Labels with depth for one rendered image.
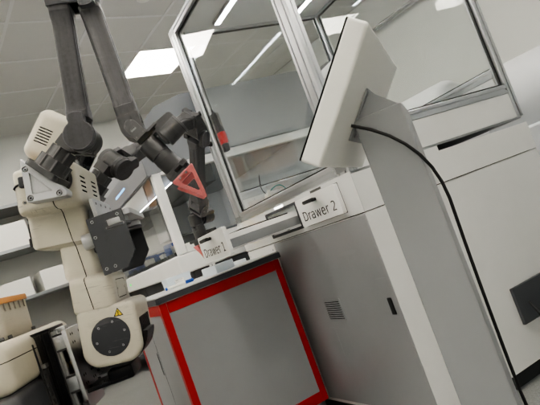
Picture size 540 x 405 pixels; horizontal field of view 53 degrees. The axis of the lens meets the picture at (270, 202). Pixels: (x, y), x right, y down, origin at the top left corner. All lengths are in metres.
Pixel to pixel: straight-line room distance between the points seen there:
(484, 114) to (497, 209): 0.39
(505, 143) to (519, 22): 2.82
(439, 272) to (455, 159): 0.91
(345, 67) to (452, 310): 0.60
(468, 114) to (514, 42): 2.89
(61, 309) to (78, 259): 4.54
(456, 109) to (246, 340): 1.25
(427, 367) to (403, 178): 0.82
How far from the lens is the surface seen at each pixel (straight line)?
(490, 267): 2.17
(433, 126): 2.13
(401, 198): 1.30
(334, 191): 1.90
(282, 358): 2.37
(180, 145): 3.08
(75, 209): 1.61
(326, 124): 1.14
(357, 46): 1.15
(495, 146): 2.33
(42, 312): 6.11
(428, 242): 1.30
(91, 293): 1.56
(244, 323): 2.29
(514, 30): 5.13
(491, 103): 2.40
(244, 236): 2.06
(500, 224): 2.24
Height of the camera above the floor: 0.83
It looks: 3 degrees up
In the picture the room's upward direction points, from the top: 20 degrees counter-clockwise
